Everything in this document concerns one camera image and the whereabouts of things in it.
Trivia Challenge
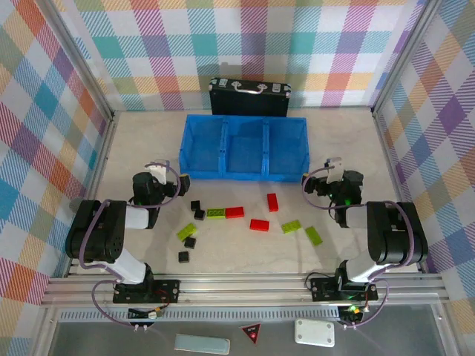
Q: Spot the blue three-compartment bin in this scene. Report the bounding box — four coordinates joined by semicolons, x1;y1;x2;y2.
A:
179;113;309;183

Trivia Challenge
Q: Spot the small board with green light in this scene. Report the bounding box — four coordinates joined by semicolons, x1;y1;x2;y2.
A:
341;304;363;322

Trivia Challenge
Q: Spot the perforated metal strip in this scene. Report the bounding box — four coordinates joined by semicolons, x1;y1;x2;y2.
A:
59;309;342;323

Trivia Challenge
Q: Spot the white flat box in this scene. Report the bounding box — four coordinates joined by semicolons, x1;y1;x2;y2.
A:
294;318;336;349

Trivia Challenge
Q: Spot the red triangle sign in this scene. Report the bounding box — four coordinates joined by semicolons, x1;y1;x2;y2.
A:
239;322;262;345

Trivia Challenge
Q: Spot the light blue flat box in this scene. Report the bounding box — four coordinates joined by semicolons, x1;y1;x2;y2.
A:
173;332;231;354

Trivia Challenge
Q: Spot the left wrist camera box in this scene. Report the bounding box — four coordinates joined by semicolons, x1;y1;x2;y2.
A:
144;159;170;185

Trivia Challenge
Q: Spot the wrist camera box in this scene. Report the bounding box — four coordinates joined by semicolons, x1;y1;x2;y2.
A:
144;159;170;185
323;157;344;185

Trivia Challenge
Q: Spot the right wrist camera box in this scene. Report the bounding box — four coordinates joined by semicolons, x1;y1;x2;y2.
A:
323;157;344;185

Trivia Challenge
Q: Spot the aluminium side rail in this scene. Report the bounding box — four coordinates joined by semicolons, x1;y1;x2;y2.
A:
372;111;428;274
65;113;119;278

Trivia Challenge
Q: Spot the black case with silver handle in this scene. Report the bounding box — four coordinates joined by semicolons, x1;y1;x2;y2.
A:
209;76;292;119

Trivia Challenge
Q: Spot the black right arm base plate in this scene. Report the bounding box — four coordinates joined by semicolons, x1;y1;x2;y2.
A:
309;276;379;302

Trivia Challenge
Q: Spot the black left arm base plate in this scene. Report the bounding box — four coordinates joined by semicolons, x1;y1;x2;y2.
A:
112;277;182;306

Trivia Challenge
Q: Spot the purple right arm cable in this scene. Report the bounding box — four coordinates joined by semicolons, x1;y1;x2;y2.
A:
301;165;415;330

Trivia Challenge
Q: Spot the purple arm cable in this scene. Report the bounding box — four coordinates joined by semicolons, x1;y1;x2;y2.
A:
301;165;415;330
79;162;183;329

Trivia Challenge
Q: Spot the aluminium mounting rail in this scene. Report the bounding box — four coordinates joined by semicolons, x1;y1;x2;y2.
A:
40;273;452;309

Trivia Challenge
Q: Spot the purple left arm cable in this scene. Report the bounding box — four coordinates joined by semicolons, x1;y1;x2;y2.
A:
79;162;183;329

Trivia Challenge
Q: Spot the aluminium frame post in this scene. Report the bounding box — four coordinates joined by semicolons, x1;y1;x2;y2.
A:
39;0;115;120
370;0;445;118

